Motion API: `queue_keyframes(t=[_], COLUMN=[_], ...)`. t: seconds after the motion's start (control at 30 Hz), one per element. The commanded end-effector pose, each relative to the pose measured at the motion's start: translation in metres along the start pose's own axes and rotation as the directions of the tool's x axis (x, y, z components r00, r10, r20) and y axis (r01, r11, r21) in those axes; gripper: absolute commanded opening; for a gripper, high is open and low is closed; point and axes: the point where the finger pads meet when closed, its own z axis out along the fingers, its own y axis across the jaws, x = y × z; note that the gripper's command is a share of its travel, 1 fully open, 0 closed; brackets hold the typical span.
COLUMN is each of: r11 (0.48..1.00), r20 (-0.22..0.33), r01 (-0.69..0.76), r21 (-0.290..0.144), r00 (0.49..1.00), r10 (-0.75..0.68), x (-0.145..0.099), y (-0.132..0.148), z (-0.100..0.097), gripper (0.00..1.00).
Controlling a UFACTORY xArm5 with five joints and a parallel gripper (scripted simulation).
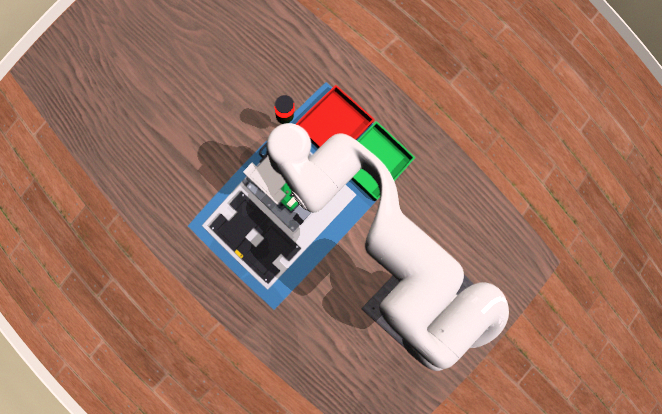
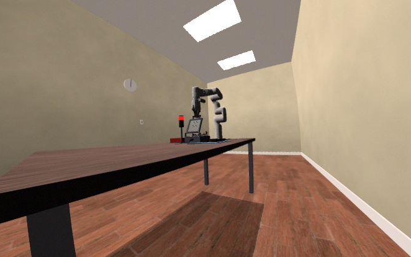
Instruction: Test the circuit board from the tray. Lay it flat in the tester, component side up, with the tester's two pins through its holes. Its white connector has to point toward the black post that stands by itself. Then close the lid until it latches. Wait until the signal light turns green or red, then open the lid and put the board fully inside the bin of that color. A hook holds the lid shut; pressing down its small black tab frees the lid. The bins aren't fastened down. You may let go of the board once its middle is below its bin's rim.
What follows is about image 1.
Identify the green square bin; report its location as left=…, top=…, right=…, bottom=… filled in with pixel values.
left=351, top=121, right=415, bottom=201

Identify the green circuit board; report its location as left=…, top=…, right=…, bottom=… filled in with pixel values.
left=281, top=183, right=298, bottom=211

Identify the red bin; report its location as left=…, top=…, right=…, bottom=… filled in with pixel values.
left=296, top=85, right=375, bottom=149

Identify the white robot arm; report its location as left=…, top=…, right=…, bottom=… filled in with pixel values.
left=244, top=123, right=509, bottom=371

